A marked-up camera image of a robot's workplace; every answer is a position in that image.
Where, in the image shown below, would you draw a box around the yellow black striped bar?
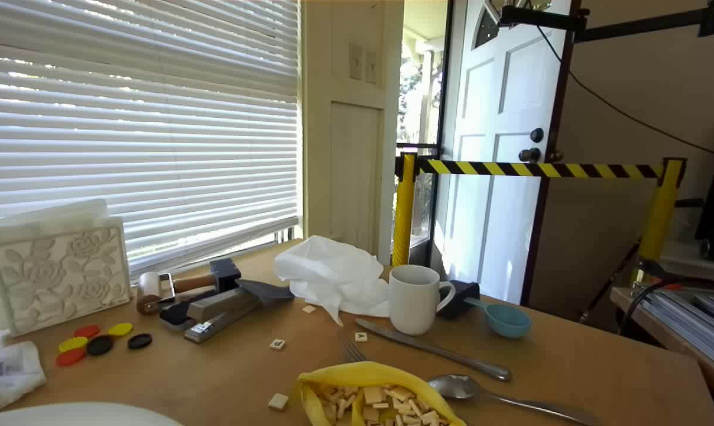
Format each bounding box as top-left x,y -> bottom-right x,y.
414,156 -> 665,183

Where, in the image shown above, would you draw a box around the yellow plastic disc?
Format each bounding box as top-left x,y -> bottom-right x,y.
56,335 -> 92,356
103,319 -> 137,342

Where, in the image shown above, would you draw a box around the wide white window blinds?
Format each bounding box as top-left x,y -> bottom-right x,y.
0,0 -> 304,275

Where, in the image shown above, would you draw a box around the white panel door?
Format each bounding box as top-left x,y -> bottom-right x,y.
438,0 -> 575,307

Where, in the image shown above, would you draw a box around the silver spoon on table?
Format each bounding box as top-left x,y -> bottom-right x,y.
351,317 -> 516,386

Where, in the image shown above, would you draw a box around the yellow barrier post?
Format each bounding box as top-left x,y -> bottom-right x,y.
389,152 -> 421,267
635,156 -> 687,267

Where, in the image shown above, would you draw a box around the silver metal spoon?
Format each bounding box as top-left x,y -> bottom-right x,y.
428,371 -> 602,426

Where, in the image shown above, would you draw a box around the white crumpled tissue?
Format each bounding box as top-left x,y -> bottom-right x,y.
0,329 -> 50,417

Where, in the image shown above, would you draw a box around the white crumpled paper sheet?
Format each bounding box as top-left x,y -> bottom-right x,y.
272,232 -> 394,328

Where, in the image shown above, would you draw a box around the white ceramic mug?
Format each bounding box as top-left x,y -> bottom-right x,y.
386,262 -> 458,338

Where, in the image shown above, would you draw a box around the black overhead rail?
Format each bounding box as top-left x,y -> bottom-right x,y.
496,0 -> 714,45

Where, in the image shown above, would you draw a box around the black stapler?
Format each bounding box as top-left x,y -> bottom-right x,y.
155,257 -> 243,329

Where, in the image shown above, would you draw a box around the grey paper stack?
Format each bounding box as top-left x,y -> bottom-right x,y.
635,285 -> 714,374

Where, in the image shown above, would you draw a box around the wooden handled roller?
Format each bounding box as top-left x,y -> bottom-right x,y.
134,270 -> 217,319

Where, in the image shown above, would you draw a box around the white light switch plate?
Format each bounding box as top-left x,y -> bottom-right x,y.
344,41 -> 382,87

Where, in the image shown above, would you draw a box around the wooden letter tiles heap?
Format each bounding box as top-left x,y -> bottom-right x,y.
317,381 -> 454,426

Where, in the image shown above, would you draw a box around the red plastic disc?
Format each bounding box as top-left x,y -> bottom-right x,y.
70,322 -> 103,342
53,348 -> 90,370

